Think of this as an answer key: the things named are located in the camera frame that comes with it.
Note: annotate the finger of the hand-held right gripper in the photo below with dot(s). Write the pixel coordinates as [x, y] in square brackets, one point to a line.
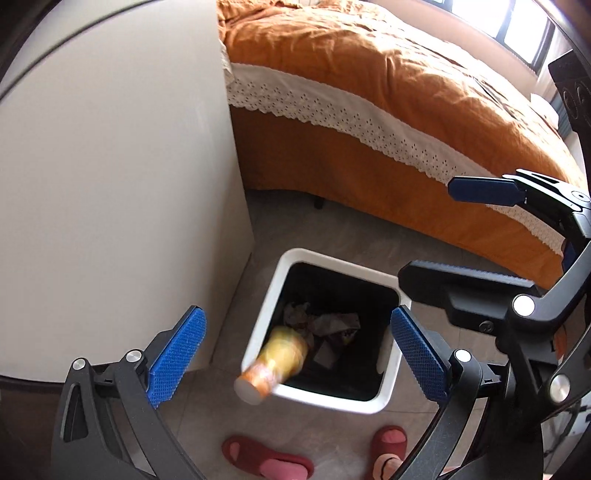
[480, 190]
[466, 288]

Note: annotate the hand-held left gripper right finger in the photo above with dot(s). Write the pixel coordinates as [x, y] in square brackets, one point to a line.
[418, 355]

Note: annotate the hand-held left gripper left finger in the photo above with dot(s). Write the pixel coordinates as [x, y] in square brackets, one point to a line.
[178, 355]

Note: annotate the black white wrapper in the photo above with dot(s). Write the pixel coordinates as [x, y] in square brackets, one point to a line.
[334, 325]

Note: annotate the yellow orange bottle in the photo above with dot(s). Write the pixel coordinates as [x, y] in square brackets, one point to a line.
[277, 364]

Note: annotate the white trash bin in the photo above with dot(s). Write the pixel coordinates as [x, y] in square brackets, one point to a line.
[272, 295]

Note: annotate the printed wrapper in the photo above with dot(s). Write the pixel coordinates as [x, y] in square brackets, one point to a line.
[296, 316]

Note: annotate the white pillow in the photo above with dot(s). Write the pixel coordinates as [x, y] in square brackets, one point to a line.
[544, 108]

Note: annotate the red slipper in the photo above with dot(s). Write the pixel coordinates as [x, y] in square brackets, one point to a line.
[388, 438]
[258, 457]

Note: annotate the dark framed window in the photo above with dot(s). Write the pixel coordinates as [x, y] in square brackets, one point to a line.
[503, 27]

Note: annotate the person's right foot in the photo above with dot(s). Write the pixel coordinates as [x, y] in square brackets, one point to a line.
[387, 468]

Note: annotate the white lace bed skirt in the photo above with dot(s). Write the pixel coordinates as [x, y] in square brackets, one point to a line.
[351, 117]

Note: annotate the bed with orange cover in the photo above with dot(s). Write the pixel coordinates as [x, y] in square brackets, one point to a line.
[369, 60]

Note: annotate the white desk drawer cabinet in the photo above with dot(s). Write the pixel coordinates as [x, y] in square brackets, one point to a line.
[115, 184]

